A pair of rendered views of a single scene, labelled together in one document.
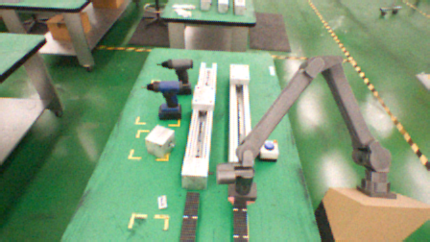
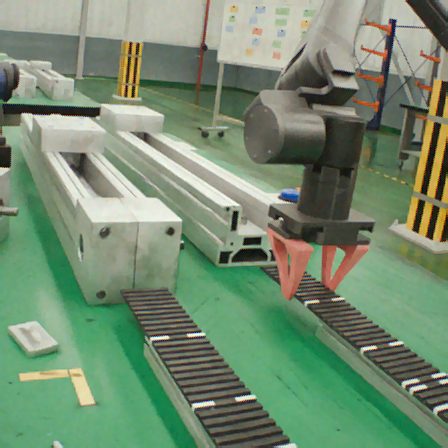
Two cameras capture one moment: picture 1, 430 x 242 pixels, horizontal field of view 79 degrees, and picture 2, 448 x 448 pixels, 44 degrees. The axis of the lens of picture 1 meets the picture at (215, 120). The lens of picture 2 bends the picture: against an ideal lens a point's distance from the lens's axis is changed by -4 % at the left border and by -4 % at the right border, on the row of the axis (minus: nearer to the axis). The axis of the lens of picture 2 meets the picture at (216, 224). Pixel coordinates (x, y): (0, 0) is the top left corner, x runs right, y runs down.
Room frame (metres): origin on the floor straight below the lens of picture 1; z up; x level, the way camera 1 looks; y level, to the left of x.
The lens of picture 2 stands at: (0.06, 0.25, 1.05)
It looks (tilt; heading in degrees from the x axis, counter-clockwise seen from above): 17 degrees down; 334
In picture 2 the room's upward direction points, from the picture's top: 7 degrees clockwise
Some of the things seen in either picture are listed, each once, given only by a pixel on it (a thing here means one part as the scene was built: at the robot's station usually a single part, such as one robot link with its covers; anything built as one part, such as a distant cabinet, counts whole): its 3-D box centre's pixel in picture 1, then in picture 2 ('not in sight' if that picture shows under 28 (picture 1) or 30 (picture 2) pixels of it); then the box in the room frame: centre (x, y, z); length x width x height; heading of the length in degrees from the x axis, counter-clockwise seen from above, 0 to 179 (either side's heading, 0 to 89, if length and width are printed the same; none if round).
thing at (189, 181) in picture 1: (198, 173); (134, 248); (0.65, 0.06, 0.83); 0.12 x 0.09 x 0.10; 89
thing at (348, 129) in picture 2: (244, 175); (331, 139); (0.54, -0.11, 0.98); 0.07 x 0.06 x 0.07; 97
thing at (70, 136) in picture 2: (203, 99); (65, 140); (1.09, 0.06, 0.87); 0.16 x 0.11 x 0.07; 179
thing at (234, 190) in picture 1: (243, 185); (325, 195); (0.54, -0.11, 0.92); 0.10 x 0.07 x 0.07; 89
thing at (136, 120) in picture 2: (239, 76); (129, 123); (1.34, -0.13, 0.87); 0.16 x 0.11 x 0.07; 179
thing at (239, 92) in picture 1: (239, 108); (160, 168); (1.09, -0.13, 0.82); 0.80 x 0.10 x 0.09; 179
